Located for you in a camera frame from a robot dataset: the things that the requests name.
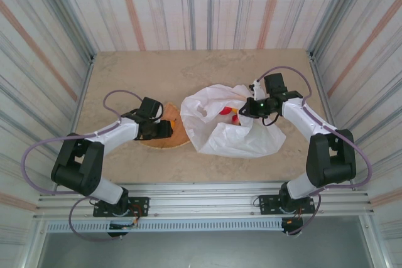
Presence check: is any white plastic bag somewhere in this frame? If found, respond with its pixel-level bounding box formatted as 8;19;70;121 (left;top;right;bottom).
180;83;287;159

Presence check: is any wooden bowl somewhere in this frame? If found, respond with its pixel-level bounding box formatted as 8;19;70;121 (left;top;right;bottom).
138;102;190;151

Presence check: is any black left controller box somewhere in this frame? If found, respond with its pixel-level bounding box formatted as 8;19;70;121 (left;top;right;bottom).
107;222;131;239

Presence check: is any black controller box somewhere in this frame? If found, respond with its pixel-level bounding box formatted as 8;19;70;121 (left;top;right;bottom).
280;217;304;237
107;222;131;239

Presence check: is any black right controller box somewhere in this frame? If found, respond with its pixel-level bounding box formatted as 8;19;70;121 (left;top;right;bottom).
280;217;304;237

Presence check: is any thin black cable loop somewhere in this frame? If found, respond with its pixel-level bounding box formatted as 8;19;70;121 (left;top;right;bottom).
261;112;282;127

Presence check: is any aluminium rail beam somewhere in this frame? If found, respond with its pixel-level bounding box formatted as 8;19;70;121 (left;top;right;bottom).
33;181;376;222

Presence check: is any aluminium table side rail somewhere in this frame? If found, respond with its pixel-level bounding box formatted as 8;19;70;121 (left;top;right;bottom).
307;49;370;194
52;54;97;195

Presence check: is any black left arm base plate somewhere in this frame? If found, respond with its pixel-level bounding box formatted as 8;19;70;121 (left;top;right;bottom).
92;196;150;218

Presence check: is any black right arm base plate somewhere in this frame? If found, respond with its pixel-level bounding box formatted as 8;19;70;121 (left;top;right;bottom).
258;194;316;216

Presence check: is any slotted grey cable duct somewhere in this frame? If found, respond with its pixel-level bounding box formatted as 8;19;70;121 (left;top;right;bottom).
46;218;284;233

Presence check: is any aluminium corner post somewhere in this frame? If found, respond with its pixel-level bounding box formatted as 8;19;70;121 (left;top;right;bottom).
33;0;96;60
309;0;359;57

